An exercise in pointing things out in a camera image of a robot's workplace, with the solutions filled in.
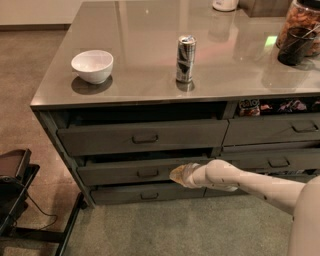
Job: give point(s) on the glass jar of nuts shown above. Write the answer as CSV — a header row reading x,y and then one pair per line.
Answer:
x,y
303,13

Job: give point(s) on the black stand frame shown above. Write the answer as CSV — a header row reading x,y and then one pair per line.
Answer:
x,y
16,176

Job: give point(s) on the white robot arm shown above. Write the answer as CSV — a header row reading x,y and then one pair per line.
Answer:
x,y
300,200

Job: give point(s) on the snack packets in drawer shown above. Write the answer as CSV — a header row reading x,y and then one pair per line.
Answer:
x,y
257,107

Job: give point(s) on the white container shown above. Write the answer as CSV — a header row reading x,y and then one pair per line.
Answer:
x,y
225,5

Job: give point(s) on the white ceramic bowl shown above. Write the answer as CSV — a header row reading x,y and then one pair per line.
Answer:
x,y
93,66

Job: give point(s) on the black cup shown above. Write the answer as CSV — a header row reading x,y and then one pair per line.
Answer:
x,y
296,45

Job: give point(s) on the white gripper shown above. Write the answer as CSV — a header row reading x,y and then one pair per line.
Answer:
x,y
192,175

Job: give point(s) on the silver drink can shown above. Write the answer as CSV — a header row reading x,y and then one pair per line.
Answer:
x,y
186,48

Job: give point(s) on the grey drawer cabinet counter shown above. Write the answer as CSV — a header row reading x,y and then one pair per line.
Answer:
x,y
235,60

